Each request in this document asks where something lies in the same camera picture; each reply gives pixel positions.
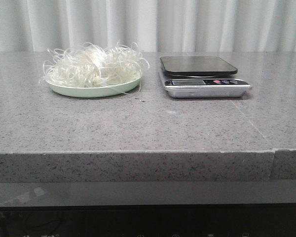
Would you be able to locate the white vermicelli noodle bundle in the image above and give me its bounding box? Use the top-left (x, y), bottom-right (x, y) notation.
top-left (42, 42), bottom-right (149, 87)

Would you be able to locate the light green round plate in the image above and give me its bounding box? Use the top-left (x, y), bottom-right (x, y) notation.
top-left (47, 78), bottom-right (141, 98)

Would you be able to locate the black silver kitchen scale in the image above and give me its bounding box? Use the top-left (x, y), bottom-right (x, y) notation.
top-left (159, 56), bottom-right (251, 98)

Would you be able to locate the white pleated curtain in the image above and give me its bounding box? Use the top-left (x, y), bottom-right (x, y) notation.
top-left (0, 0), bottom-right (296, 52)

